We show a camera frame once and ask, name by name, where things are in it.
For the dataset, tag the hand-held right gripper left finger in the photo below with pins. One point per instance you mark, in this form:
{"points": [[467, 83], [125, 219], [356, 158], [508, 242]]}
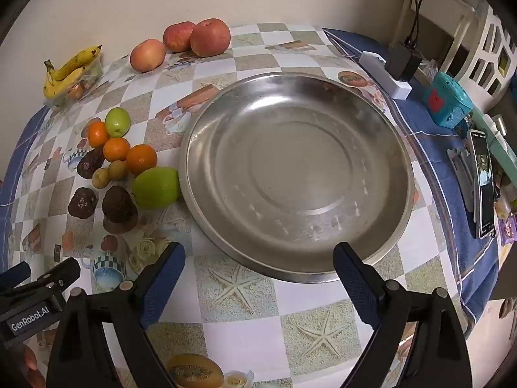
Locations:
{"points": [[165, 279]]}

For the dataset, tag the clear plastic food container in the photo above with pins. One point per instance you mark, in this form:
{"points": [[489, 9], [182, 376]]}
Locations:
{"points": [[87, 83]]}

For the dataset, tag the large orange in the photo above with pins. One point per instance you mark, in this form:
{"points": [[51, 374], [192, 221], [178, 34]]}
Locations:
{"points": [[141, 159]]}

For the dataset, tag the grey phone stand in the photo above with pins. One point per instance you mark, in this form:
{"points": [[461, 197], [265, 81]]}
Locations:
{"points": [[460, 178]]}

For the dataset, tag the white lattice plastic chair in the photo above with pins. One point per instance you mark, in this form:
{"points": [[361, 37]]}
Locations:
{"points": [[494, 32]]}

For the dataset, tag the medium orange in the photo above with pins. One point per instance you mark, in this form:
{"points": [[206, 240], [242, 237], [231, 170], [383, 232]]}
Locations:
{"points": [[116, 148]]}

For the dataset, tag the small orange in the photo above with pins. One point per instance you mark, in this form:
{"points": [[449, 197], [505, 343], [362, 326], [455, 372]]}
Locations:
{"points": [[98, 133]]}

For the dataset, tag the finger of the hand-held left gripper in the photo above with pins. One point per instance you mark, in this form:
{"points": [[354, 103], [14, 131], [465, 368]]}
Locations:
{"points": [[16, 273], [60, 273]]}

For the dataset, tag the pale pink apple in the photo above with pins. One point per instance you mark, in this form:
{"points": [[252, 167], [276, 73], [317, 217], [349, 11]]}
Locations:
{"points": [[147, 54]]}

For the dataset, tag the teal toy box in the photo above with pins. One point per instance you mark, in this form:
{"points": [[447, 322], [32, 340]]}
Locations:
{"points": [[446, 99]]}

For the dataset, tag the smartphone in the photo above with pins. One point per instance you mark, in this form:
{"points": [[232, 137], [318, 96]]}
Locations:
{"points": [[482, 182]]}

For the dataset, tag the printed checkered tablecloth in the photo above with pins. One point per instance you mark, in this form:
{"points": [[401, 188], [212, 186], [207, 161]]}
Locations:
{"points": [[242, 303]]}

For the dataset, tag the dark brown wrinkled fruit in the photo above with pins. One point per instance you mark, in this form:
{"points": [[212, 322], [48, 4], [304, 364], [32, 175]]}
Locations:
{"points": [[119, 227], [82, 202], [89, 162]]}

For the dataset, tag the yellow spotted banana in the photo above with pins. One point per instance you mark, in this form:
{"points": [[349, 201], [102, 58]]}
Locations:
{"points": [[76, 61]]}

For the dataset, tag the white power strip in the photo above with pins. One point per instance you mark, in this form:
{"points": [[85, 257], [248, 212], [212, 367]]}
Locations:
{"points": [[383, 74]]}

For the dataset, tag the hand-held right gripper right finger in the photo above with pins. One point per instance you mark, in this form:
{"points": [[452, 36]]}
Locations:
{"points": [[355, 283]]}

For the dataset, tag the dark brown avocado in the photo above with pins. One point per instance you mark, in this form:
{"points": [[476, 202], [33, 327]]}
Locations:
{"points": [[117, 204]]}

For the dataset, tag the small green apple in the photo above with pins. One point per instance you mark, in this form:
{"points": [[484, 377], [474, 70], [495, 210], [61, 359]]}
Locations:
{"points": [[117, 121]]}

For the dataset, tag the large green mango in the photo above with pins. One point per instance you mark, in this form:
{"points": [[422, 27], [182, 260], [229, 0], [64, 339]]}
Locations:
{"points": [[156, 188]]}

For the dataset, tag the round metal plate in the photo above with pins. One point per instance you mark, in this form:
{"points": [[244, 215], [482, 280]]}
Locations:
{"points": [[295, 182]]}

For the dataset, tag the small yellow-green fruit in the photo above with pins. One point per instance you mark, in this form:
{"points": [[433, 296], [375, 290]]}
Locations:
{"points": [[100, 178], [118, 169]]}

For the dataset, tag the dark red apple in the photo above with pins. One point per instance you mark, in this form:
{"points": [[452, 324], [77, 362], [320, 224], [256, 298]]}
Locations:
{"points": [[177, 35]]}

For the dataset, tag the black power adapter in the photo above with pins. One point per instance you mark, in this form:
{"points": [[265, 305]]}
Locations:
{"points": [[404, 62]]}

